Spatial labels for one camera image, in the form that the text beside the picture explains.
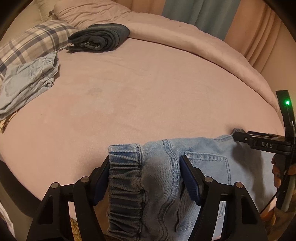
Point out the plaid pillow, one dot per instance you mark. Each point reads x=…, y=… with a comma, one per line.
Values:
x=39, y=37

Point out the blue-grey curtain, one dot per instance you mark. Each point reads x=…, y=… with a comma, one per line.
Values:
x=203, y=14

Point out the folded dark blue pants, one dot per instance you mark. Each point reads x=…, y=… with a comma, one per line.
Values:
x=101, y=34

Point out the person's right forearm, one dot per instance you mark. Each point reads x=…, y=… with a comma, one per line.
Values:
x=277, y=222

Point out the person's right hand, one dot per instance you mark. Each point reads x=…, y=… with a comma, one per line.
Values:
x=276, y=171

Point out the pink pillow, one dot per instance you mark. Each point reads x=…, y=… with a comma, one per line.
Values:
x=87, y=11

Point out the yellow patterned cloth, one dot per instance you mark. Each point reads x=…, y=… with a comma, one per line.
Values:
x=7, y=124

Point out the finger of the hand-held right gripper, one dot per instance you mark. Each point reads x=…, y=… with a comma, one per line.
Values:
x=240, y=137

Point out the white pillow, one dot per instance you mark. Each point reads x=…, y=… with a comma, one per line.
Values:
x=42, y=10

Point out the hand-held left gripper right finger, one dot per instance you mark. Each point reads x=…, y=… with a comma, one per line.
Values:
x=188, y=176

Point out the woven rug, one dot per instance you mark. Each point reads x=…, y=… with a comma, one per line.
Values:
x=78, y=231

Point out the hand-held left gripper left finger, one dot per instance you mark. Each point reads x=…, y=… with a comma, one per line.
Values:
x=103, y=176

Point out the pink curtain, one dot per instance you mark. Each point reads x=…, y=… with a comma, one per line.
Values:
x=259, y=34
x=145, y=7

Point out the bed with pink sheet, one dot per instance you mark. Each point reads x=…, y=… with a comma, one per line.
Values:
x=138, y=92

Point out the folded pale blue pants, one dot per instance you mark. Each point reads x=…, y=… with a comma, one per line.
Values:
x=25, y=85

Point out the light blue denim pants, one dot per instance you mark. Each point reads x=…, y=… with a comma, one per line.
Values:
x=161, y=166

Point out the pink comforter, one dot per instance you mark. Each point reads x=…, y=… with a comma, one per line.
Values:
x=189, y=41

